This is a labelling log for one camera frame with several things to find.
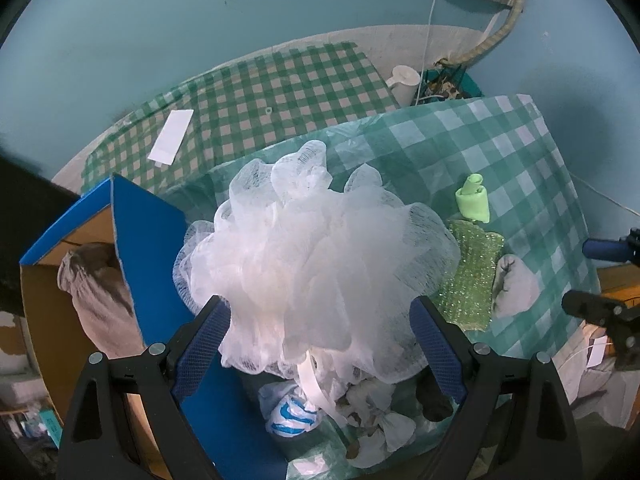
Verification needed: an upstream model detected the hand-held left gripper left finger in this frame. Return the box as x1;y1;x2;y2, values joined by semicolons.
59;295;233;480

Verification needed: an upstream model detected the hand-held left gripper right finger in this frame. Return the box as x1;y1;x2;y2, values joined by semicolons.
409;295;583;480

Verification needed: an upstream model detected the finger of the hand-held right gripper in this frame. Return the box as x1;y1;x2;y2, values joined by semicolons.
582;227;640;265
561;290;640;328

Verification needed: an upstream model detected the pale grey sock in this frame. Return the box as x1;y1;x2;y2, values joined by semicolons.
491;254;541;318

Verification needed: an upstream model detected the green sparkly scrub cloth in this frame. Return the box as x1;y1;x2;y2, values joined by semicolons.
432;217;506;332

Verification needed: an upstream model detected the white blue striped cloth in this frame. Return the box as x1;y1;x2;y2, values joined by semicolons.
257;382;321;436

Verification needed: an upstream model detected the blue cardboard box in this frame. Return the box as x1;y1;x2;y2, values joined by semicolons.
20;172;288;480

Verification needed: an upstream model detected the pinkish grey towel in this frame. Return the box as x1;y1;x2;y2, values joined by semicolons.
57;242;146;361

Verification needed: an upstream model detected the light green cloth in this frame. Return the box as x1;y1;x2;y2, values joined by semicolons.
455;173;491;224

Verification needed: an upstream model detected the white mesh bath loofah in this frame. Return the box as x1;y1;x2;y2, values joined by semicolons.
172;140;461;441

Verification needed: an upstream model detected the white fabric bundle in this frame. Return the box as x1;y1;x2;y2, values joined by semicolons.
567;322;640;431

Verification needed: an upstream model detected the teal checkered plastic tablecloth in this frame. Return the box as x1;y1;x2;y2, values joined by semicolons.
165;92;601;480

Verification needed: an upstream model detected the blue storage basket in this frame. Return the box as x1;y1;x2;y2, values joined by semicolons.
422;60;483;103

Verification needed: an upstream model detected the black hanging clothing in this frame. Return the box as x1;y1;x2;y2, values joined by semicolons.
0;152;83;316

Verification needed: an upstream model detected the white paper slip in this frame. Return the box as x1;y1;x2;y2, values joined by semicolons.
148;108;195;166

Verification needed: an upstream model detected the white plastic cup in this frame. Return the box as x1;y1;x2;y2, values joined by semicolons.
385;65;422;108

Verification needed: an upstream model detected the beige woven strap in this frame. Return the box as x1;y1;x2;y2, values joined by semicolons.
457;0;532;63

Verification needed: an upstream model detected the white hanging cable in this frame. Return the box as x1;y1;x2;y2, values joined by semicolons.
419;0;438;98

